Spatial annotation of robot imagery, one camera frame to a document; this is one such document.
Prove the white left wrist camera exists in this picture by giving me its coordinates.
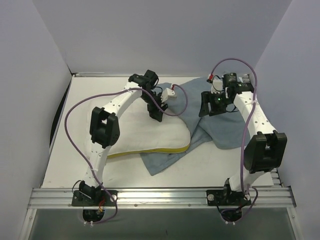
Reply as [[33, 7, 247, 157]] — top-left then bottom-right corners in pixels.
[[160, 84, 177, 103]]

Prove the white pillow with yellow edge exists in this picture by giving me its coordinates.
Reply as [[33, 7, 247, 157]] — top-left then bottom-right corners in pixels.
[[83, 98, 191, 160]]

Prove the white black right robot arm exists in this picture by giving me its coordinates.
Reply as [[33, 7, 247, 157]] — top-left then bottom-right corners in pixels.
[[198, 72, 288, 205]]

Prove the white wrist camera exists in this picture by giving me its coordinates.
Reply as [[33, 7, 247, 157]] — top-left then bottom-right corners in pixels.
[[207, 74, 224, 94], [160, 84, 177, 103]]

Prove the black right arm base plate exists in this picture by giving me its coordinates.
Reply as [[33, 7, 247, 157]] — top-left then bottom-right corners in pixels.
[[206, 189, 252, 207]]

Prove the aluminium front frame rail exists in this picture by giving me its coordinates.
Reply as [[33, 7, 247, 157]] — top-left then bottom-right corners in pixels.
[[27, 185, 296, 210]]

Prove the blue-grey fabric pillowcase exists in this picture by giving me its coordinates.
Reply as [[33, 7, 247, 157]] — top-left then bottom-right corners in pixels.
[[140, 77, 245, 176]]

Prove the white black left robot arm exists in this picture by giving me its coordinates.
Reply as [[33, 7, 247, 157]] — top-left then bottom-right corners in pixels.
[[79, 70, 168, 206]]

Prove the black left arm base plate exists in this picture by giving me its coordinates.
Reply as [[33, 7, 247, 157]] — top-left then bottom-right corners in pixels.
[[71, 190, 116, 207]]

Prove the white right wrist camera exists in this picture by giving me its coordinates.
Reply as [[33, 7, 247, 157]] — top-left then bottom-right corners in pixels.
[[207, 74, 224, 94]]

